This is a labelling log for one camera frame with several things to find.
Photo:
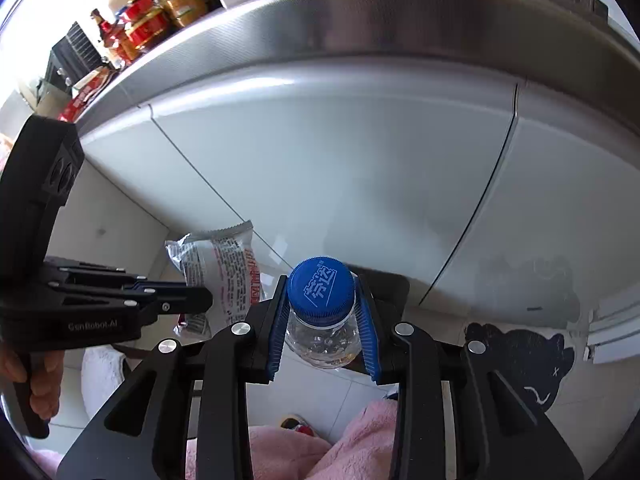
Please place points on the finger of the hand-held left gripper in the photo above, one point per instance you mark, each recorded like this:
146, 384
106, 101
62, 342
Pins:
90, 272
185, 300

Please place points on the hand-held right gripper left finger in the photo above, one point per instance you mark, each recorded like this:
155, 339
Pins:
277, 332

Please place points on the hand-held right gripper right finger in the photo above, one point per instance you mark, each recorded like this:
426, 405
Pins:
367, 332

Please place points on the silver snack wrapper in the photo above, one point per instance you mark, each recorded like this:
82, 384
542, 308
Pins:
225, 265

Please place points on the clear bottle with blue cap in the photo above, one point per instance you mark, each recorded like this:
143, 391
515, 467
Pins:
320, 285

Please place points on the person's left hand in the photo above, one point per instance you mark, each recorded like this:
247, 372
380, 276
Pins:
47, 380

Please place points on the patterned slipper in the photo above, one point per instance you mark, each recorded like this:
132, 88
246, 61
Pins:
297, 425

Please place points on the red snack packet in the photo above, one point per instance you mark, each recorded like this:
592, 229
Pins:
85, 95

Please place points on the pink fleece clothing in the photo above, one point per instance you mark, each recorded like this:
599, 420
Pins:
360, 440

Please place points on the white fluffy cloth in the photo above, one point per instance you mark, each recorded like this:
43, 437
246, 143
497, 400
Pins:
100, 380

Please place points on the black countertop oven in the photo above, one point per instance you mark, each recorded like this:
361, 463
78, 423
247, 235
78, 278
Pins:
75, 55

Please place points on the black cat floor mat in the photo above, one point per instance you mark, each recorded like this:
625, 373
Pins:
515, 360

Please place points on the small red lid jar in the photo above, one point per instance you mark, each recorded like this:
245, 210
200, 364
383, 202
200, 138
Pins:
126, 45

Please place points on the dark glass bottle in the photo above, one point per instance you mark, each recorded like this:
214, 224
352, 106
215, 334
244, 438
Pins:
104, 25

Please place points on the large red lid jar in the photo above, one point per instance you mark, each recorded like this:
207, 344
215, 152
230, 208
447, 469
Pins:
147, 27

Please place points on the yellow lid jar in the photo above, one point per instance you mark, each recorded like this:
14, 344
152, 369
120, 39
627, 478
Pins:
182, 2

